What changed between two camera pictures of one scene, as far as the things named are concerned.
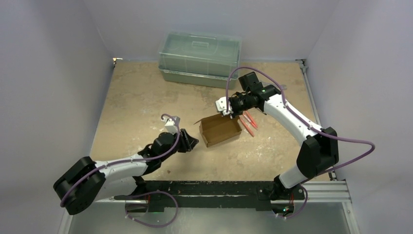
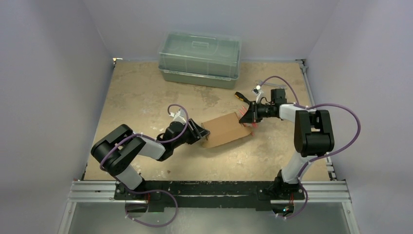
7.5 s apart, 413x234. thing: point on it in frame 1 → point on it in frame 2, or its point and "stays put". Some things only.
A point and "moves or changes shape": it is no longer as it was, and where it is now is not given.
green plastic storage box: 198,59 stays put
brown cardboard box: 216,128 moves or changes shape
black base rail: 217,194 stays put
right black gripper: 233,106 → 253,111
